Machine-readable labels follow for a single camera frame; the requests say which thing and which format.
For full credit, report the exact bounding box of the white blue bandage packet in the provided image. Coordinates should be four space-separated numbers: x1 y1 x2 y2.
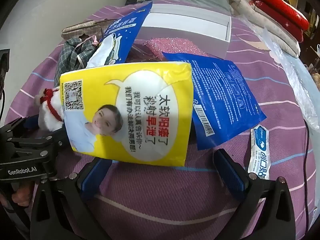
247 125 271 180

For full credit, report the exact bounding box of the white plush dog toy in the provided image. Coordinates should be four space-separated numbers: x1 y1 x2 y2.
34 87 63 132

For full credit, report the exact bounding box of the blue pouch with back text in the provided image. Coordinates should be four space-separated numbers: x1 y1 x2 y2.
164 53 266 150

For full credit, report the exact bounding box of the yellow tissue pack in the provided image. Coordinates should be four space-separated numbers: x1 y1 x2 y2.
60 62 193 166

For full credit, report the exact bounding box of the green plaid cloth pouch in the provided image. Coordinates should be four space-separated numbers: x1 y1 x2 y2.
54 35 98 87

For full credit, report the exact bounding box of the blue pouch with corgi picture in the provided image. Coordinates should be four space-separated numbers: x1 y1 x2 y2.
86 2 152 68

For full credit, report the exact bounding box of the pink glitter sponge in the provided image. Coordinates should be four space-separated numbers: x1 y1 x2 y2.
144 38 208 61

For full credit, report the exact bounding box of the person left hand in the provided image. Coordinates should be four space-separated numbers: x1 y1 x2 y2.
12 181 34 207

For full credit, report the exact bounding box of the purple striped blanket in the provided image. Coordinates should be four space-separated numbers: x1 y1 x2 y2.
13 3 317 239

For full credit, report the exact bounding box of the clear plastic bag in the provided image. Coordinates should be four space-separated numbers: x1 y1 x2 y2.
236 15 319 132

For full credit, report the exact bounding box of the beige folded quilt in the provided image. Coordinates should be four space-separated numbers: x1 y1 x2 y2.
229 0 300 58

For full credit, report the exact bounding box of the white shallow box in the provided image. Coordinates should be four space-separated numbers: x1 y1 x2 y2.
137 4 232 59

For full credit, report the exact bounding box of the red folded quilt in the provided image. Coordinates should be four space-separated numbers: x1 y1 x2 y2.
247 0 309 43

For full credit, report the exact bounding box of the black cable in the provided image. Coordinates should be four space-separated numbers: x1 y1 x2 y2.
303 119 311 233

